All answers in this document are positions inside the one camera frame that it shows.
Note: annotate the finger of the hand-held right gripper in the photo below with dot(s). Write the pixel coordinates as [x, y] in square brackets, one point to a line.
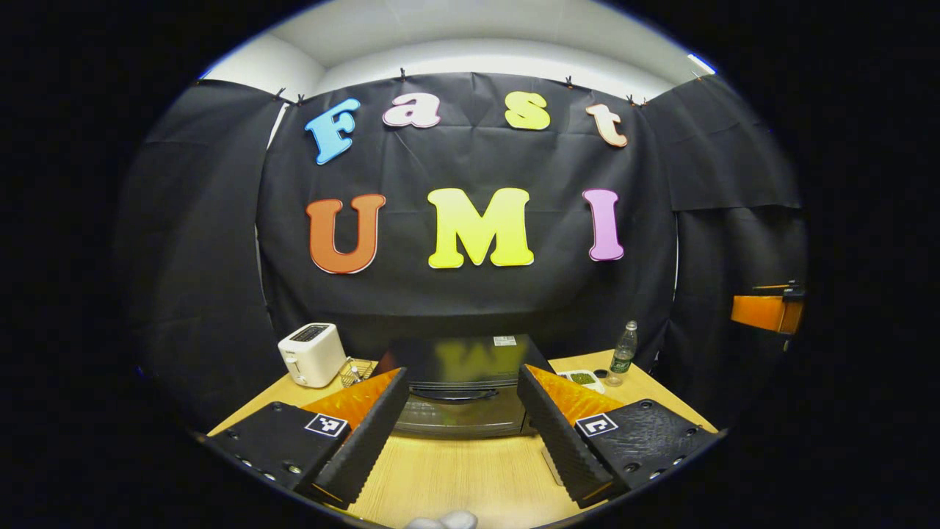
[789, 291]
[760, 314]

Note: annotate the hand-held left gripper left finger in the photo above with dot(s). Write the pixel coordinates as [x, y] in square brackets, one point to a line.
[367, 444]

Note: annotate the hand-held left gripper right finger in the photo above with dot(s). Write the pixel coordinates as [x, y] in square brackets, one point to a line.
[562, 448]

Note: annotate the black electric oven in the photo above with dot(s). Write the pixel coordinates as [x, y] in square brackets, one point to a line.
[463, 360]

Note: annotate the white divided dish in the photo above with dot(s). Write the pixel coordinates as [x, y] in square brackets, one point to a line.
[582, 380]

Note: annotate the white toaster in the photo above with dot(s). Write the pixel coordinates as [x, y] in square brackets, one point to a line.
[312, 356]

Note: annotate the clear plastic water bottle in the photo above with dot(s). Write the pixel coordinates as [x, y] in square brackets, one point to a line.
[624, 356]

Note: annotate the black backdrop cloth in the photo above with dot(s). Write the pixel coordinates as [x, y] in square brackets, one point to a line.
[477, 308]

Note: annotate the ceiling light panel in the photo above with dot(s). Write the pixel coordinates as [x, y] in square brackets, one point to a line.
[701, 63]

